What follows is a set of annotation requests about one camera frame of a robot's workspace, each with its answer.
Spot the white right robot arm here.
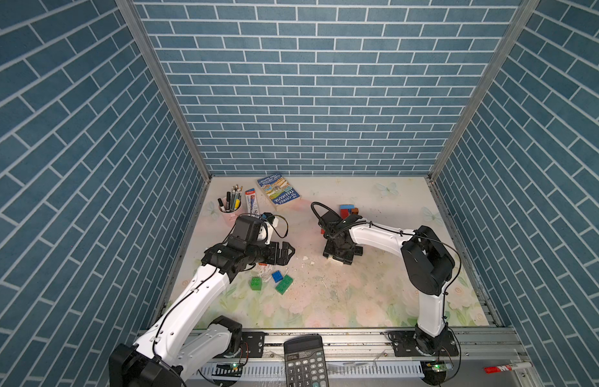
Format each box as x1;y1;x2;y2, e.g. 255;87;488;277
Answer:
310;202;455;356

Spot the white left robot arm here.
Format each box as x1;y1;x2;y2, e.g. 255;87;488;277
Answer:
108;213;295;386

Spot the blue small lego brick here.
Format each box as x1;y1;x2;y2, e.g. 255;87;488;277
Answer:
271;271;283;283

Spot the green long lego brick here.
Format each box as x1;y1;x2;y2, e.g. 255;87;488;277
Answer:
275;275;294;294

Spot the green square lego brick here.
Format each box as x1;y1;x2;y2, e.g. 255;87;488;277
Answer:
250;277;263;291

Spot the pink metal pencil bucket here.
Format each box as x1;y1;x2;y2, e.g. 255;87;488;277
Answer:
218;198;243;227

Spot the HB pencil box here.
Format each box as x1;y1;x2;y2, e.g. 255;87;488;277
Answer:
245;188;261;215

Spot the blue Treehouse paperback book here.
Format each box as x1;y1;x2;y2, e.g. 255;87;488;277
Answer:
257;174;300;206

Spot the bundle of pencils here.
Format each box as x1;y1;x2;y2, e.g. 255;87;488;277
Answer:
224;185;241;213

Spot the black calculator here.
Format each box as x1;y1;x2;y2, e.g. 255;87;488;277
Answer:
283;335;329;387

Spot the red white marker pen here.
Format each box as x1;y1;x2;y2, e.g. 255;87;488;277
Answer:
484;361;533;374

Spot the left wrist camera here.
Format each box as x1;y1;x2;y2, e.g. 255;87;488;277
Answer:
261;212;279;232

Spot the aluminium corner post left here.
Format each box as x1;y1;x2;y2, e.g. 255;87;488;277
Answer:
116;0;212;184

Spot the aluminium corner post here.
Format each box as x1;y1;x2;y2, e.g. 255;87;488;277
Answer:
428;0;540;183
116;0;212;184

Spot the aluminium corner post right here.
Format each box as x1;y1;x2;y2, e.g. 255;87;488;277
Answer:
428;0;540;183

